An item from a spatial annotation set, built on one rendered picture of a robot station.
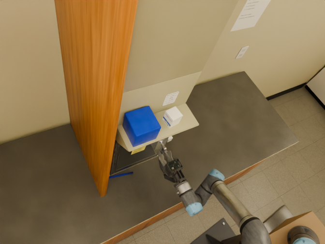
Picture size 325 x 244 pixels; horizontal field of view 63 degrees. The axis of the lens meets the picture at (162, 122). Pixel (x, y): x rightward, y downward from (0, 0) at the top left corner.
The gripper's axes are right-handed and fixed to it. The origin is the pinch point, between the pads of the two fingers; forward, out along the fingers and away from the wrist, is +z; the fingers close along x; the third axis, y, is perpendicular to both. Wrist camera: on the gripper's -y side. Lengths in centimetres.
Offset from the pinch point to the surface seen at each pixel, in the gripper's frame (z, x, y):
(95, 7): 7, 32, 88
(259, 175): -29, -132, -119
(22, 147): 39, 63, -18
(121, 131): 1.5, 24.9, 37.5
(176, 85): 5, 3, 52
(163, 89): 5, 8, 52
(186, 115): -1.4, -3.3, 36.6
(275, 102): 39, -220, -121
